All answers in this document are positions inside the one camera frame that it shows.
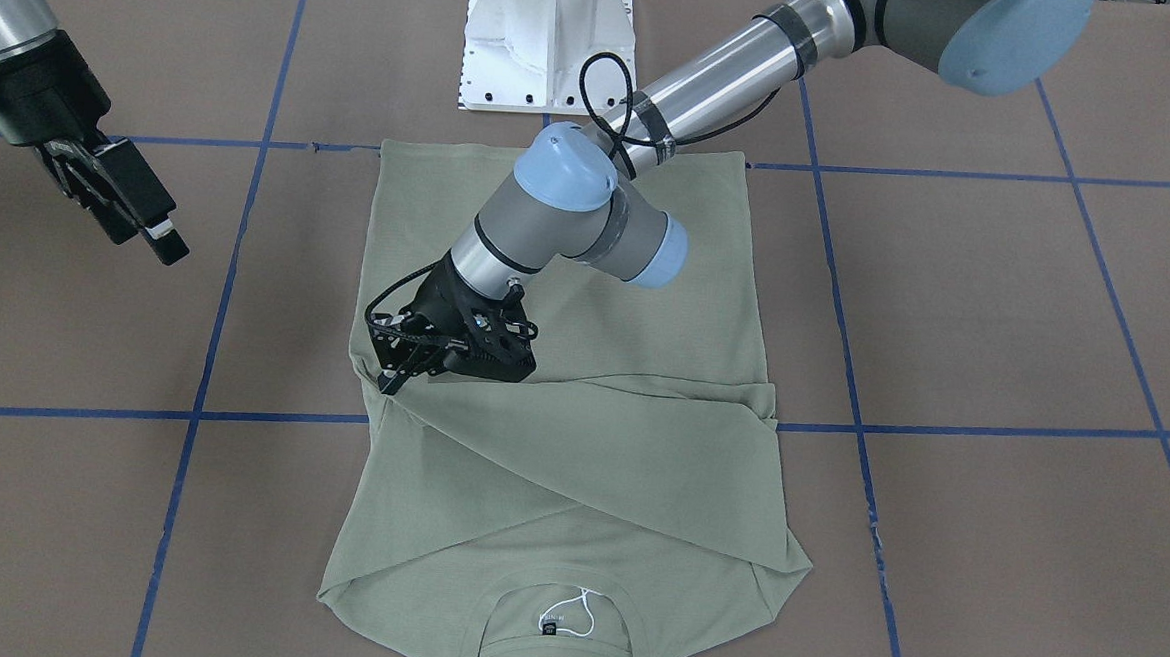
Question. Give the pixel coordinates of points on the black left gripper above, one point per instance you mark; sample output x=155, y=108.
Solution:
x=436, y=296

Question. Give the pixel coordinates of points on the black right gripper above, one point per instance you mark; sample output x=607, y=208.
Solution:
x=38, y=100

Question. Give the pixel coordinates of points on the green long-sleeve shirt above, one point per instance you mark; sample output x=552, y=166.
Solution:
x=626, y=500

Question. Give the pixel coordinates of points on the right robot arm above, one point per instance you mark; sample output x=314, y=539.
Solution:
x=25, y=24

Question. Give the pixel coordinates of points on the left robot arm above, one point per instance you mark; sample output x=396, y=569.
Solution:
x=571, y=193

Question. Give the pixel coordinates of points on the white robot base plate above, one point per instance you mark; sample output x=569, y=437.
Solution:
x=524, y=56

